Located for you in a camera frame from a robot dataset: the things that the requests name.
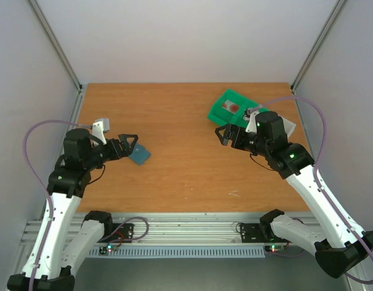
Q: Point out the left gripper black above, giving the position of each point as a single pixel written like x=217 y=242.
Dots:
x=126 y=151

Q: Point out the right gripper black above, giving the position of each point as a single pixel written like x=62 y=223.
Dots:
x=232 y=135

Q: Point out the teal card holder wallet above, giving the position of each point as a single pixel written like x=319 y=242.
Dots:
x=139 y=154

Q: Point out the red circle card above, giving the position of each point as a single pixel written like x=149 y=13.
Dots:
x=230 y=106

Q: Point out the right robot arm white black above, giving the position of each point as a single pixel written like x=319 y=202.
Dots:
x=343 y=243

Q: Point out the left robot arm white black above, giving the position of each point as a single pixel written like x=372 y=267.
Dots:
x=53 y=264

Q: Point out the green plastic bin far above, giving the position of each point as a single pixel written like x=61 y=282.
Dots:
x=220 y=116

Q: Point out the green plastic bin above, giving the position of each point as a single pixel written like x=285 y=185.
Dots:
x=238 y=118
x=220 y=116

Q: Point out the green plastic bin middle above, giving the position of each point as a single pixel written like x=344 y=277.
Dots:
x=238 y=118

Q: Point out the white plastic bin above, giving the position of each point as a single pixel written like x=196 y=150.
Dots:
x=289 y=126

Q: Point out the left small circuit board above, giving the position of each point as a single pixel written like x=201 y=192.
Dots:
x=106 y=250

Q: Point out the small circuit board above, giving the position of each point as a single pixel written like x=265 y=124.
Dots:
x=106 y=250
x=276 y=248

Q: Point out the right small circuit board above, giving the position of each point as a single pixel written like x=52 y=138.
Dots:
x=276 y=248

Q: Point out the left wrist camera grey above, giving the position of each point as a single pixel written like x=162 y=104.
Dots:
x=101 y=124

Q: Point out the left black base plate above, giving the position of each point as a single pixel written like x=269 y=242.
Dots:
x=124 y=234

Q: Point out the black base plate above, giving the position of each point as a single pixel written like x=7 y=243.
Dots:
x=252 y=233
x=124 y=234

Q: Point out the aluminium rail base frame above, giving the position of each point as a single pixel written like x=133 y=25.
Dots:
x=192 y=191

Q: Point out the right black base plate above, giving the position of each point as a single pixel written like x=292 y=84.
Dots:
x=252 y=233

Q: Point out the left aluminium corner post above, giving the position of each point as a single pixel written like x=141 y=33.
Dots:
x=46 y=27

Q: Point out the aluminium corner post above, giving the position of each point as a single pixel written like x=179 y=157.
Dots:
x=319 y=41
x=46 y=27

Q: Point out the right aluminium corner post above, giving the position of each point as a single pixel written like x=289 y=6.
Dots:
x=319 y=41

